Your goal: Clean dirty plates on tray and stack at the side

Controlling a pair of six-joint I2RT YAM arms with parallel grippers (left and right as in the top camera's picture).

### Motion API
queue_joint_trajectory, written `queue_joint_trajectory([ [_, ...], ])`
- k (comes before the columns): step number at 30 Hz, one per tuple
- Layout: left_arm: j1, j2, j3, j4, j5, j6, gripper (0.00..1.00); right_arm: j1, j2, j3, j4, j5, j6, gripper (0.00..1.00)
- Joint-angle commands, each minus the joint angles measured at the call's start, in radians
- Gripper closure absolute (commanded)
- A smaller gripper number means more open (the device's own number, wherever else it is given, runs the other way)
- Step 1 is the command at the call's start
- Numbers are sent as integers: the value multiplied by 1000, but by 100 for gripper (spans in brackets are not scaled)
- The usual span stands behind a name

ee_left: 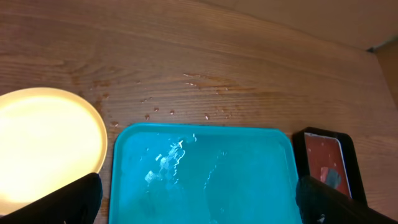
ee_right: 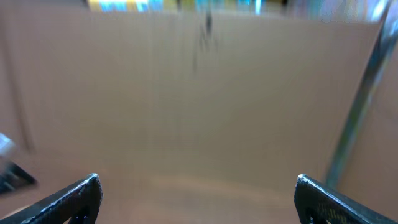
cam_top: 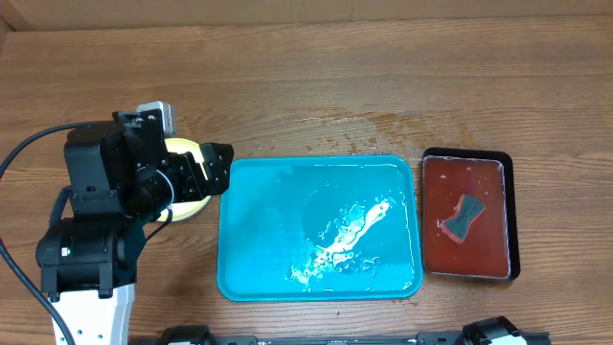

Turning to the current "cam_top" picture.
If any yellow plate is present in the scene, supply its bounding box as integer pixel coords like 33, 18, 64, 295
156, 138, 212, 222

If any black tray with red water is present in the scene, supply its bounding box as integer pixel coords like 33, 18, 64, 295
421, 148, 521, 281

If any blue plastic tray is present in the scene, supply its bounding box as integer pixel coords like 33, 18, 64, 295
216, 155, 423, 302

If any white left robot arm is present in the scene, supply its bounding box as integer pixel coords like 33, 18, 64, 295
35, 109, 234, 344

